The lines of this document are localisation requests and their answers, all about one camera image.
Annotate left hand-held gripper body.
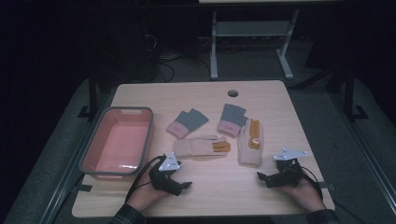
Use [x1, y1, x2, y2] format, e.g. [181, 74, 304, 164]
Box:
[148, 151, 185, 197]

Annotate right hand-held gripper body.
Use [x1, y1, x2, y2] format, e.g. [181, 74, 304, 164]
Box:
[266, 147, 309, 189]

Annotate beige orange glove white patch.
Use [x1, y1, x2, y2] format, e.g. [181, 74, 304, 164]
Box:
[236, 118, 264, 166]

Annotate pink plastic basin grey rim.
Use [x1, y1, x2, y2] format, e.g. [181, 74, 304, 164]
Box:
[78, 106, 154, 182]

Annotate person's left hand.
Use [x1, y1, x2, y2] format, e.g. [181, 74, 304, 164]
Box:
[125, 169, 172, 213]

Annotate person's right hand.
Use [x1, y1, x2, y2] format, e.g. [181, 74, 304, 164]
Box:
[278, 176, 327, 213]

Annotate beige glove orange fingers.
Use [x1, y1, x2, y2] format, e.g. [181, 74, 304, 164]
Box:
[173, 134, 232, 159]

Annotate grey and pink fingerless glove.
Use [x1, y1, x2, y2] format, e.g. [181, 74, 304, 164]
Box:
[217, 103, 249, 138]
[166, 108, 210, 140]

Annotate black metal stand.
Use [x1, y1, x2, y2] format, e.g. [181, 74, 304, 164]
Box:
[342, 63, 370, 121]
[78, 69, 106, 121]

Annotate white metal stand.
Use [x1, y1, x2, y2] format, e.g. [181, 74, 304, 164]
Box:
[209, 8, 301, 81]

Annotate left hand-held gripper black cable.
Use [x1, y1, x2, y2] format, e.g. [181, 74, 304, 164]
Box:
[124, 154, 164, 203]

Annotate hand-held gripper black cable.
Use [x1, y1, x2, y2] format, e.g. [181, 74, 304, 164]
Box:
[299, 165, 325, 200]
[124, 154, 164, 203]

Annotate right hand-held gripper black cable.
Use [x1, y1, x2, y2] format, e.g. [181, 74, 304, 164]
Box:
[299, 165, 325, 200]

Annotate bundle of floor cables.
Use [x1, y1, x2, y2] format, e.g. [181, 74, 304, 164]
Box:
[153, 50, 213, 83]

